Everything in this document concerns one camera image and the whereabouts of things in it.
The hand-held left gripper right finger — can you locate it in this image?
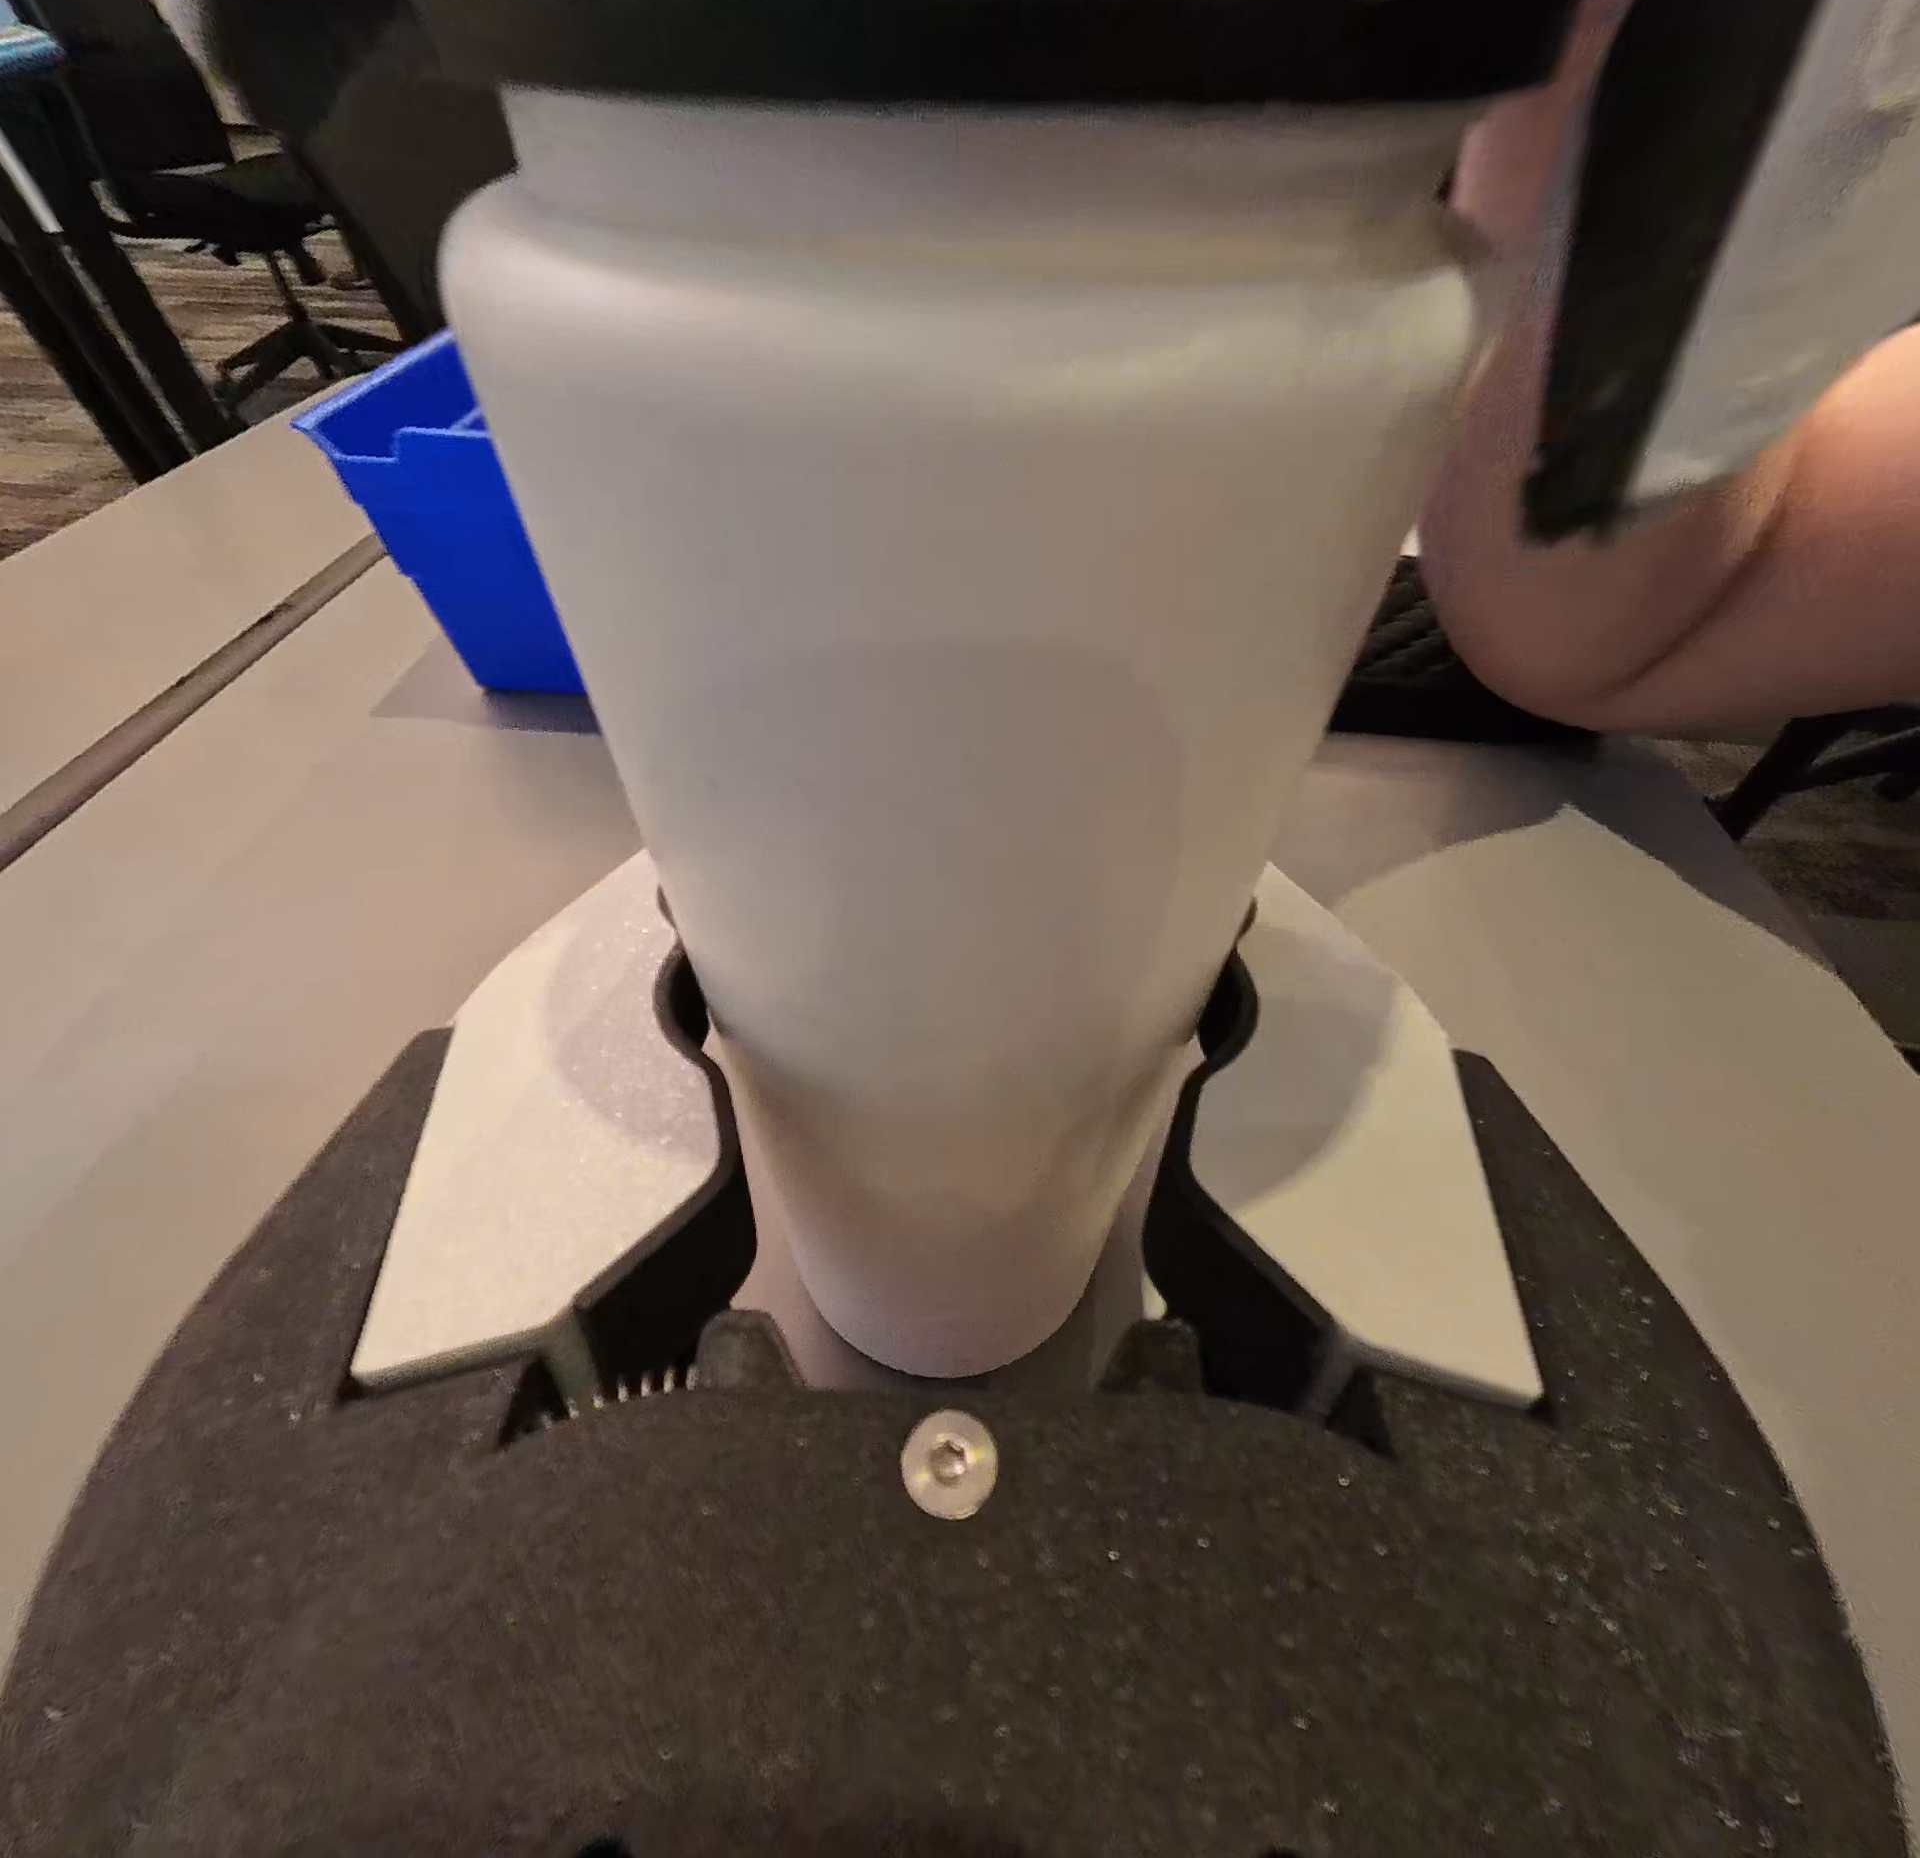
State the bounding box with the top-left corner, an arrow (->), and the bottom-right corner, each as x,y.
1144,862 -> 1546,1408

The person's right forearm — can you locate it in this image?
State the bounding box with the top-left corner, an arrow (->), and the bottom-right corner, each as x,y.
1419,72 -> 1920,733

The white plastic bottle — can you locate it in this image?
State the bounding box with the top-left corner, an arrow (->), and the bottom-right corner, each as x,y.
438,79 -> 1486,1380

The black bottle lid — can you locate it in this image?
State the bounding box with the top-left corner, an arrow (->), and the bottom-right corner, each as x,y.
389,0 -> 1616,104

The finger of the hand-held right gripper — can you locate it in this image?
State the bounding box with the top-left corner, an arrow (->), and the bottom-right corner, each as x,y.
1517,0 -> 1920,546

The blue plastic bin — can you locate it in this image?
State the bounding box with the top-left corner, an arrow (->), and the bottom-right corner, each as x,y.
293,332 -> 586,694

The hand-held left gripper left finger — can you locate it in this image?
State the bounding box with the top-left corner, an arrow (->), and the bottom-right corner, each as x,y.
347,856 -> 753,1391

